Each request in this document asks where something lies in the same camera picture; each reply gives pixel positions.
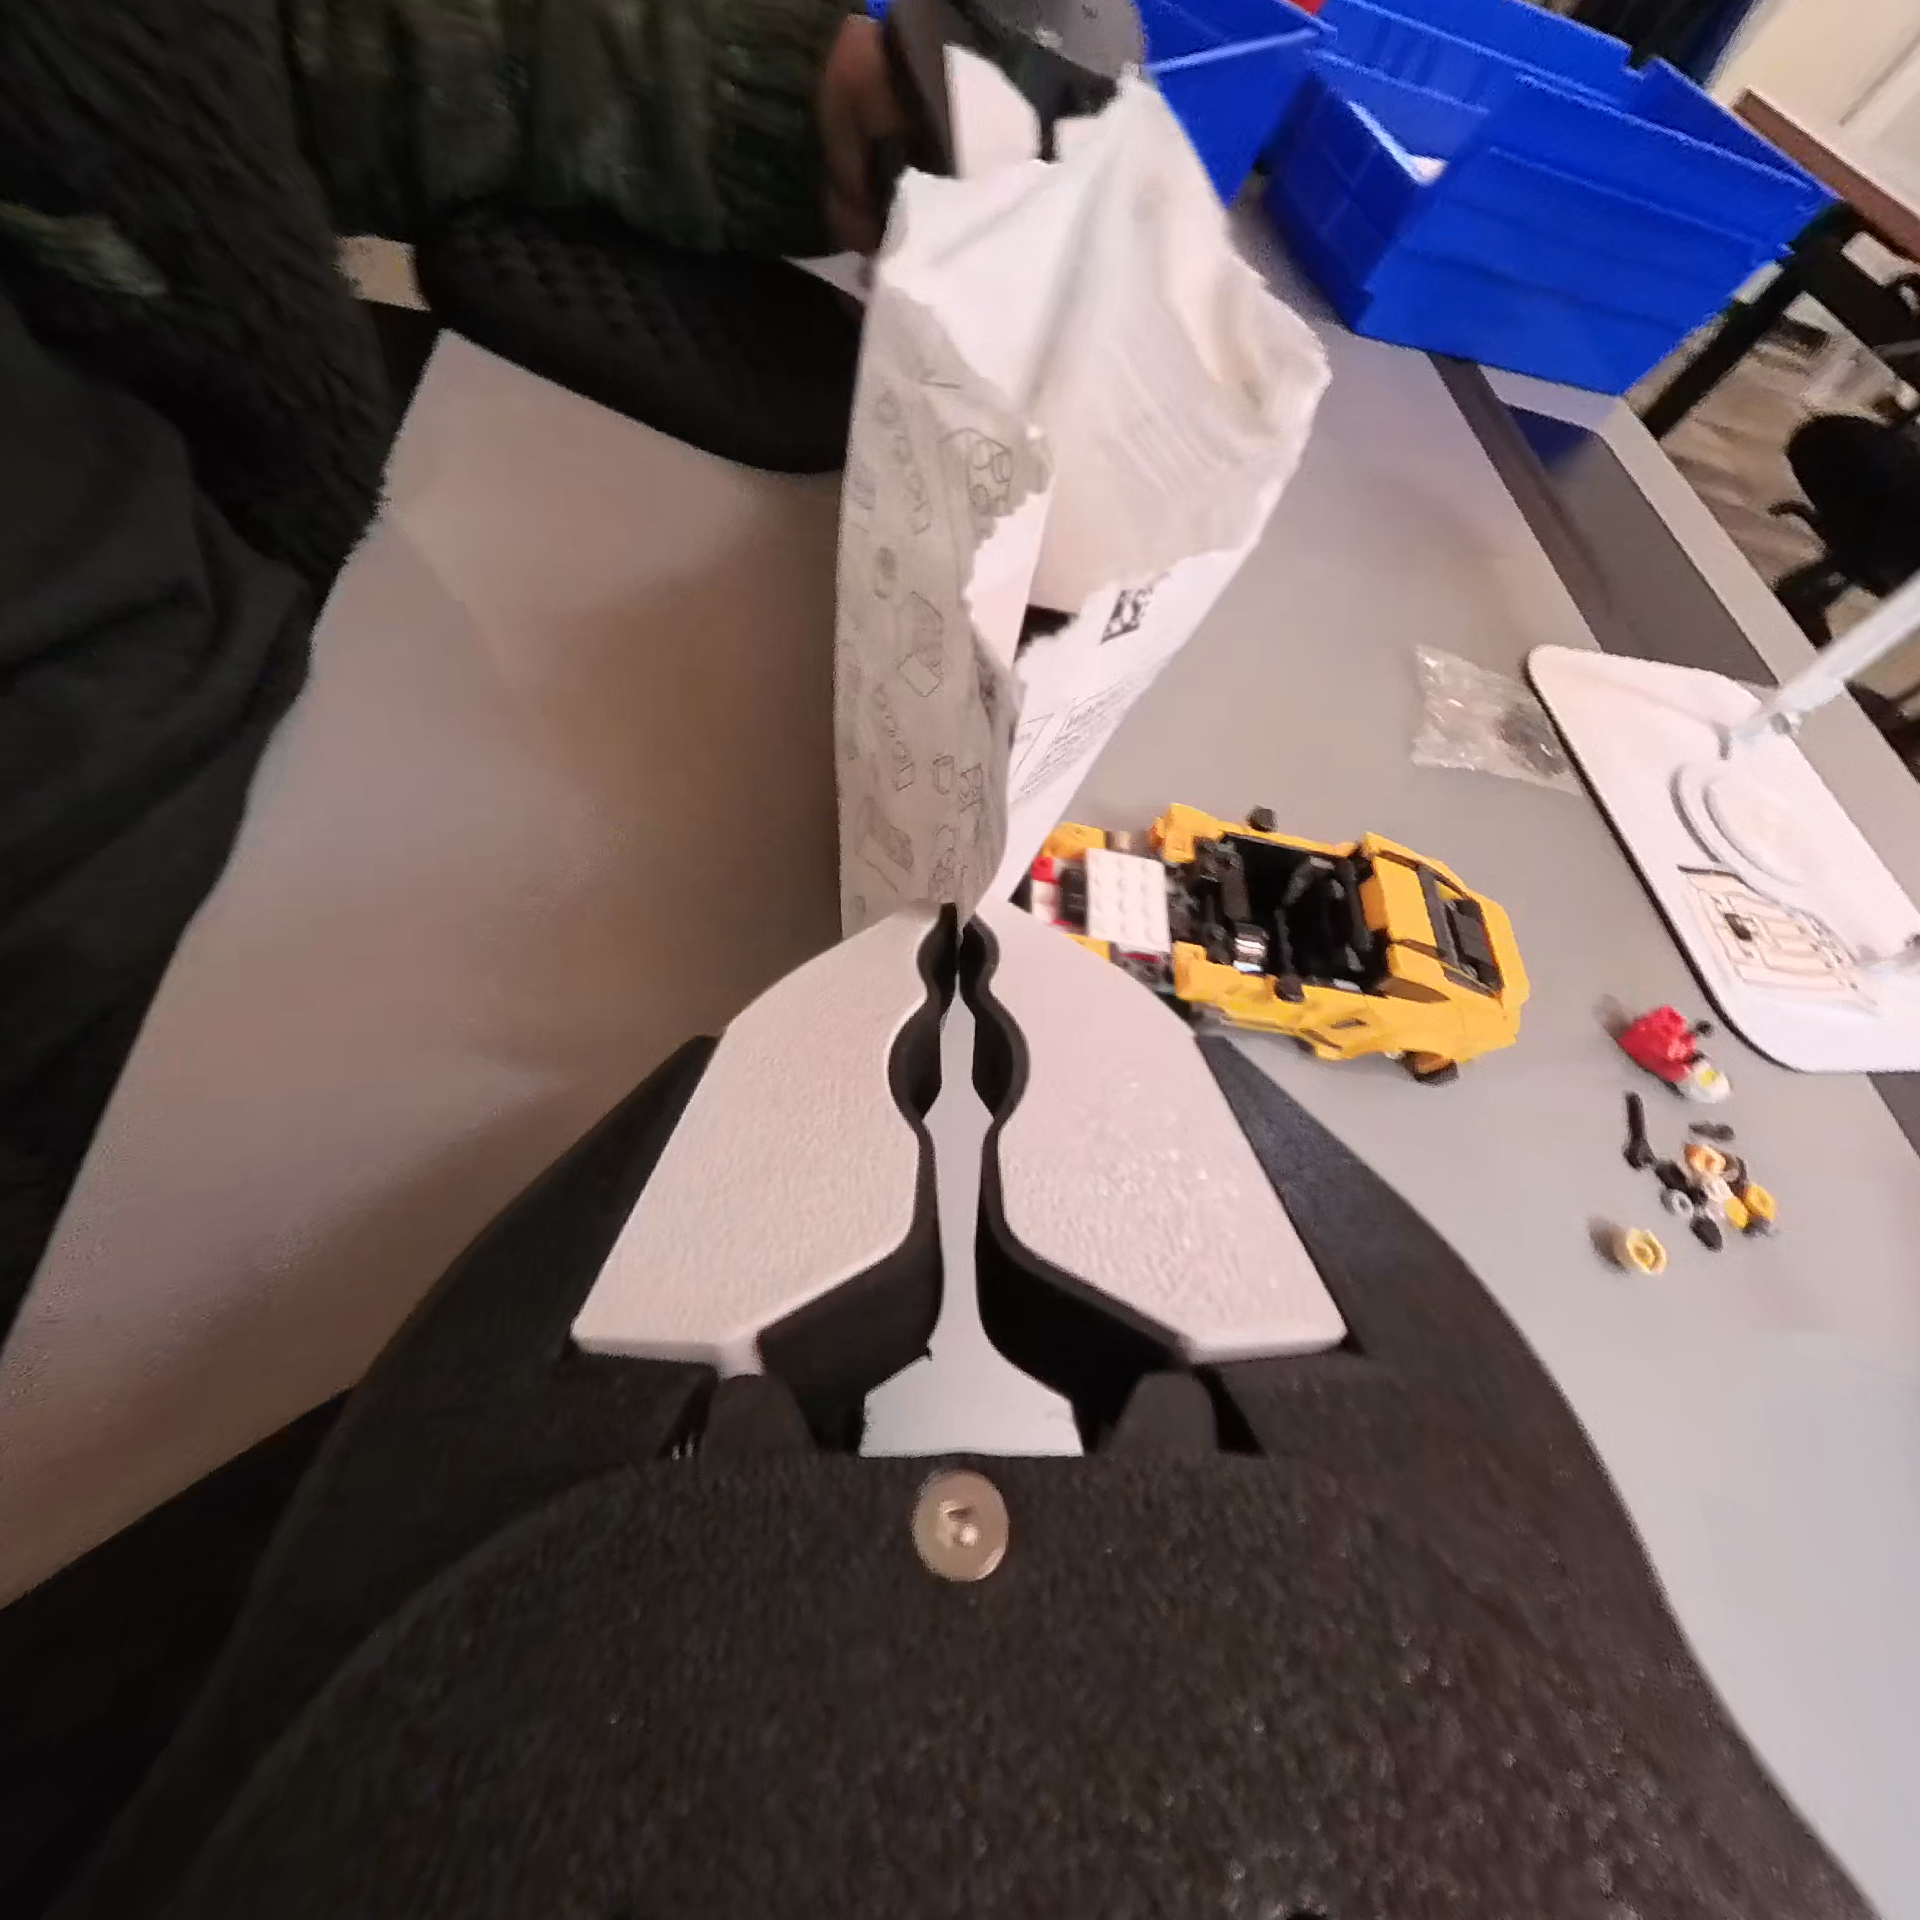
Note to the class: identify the yellow lego car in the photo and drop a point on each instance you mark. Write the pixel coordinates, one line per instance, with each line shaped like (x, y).
(1424, 931)

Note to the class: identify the tan round lego piece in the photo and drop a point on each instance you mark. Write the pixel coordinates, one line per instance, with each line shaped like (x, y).
(1633, 1248)

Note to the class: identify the white printed paper bag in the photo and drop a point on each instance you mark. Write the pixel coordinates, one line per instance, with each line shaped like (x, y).
(1081, 301)

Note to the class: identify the person's left hand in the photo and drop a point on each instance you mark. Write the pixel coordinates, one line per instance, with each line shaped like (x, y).
(854, 121)

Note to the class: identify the small sticker sheet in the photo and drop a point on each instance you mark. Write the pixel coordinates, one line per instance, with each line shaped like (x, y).
(1779, 931)

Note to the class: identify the white mat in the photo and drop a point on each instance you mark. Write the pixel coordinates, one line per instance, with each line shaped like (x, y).
(1620, 751)

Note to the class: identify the person's dark jacket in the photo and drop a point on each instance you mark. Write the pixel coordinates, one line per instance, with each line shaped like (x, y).
(121, 601)

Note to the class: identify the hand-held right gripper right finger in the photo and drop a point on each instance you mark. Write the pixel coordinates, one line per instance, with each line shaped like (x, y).
(1141, 1185)

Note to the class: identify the black office chair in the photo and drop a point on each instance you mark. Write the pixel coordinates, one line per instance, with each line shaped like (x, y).
(1861, 511)

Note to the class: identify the red lego minifigure piece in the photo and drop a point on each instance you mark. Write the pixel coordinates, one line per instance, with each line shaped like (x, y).
(1659, 1039)

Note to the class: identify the person's left forearm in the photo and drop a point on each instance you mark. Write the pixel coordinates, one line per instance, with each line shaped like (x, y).
(601, 104)

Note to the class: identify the pile of small lego pieces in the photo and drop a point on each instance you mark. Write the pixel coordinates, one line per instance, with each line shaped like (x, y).
(1711, 1178)

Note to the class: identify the clear plastic bag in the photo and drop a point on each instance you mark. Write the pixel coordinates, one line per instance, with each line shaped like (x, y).
(1484, 720)

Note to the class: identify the wooden table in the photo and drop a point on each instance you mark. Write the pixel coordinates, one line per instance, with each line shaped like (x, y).
(1861, 165)

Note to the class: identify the white instruction sheet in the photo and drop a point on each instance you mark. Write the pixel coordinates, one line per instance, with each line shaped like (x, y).
(1124, 660)

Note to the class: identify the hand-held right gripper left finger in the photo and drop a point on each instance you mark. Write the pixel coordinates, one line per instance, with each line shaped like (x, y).
(765, 1171)

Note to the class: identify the blue plastic bin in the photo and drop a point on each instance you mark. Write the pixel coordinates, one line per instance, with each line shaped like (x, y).
(1215, 91)
(1560, 240)

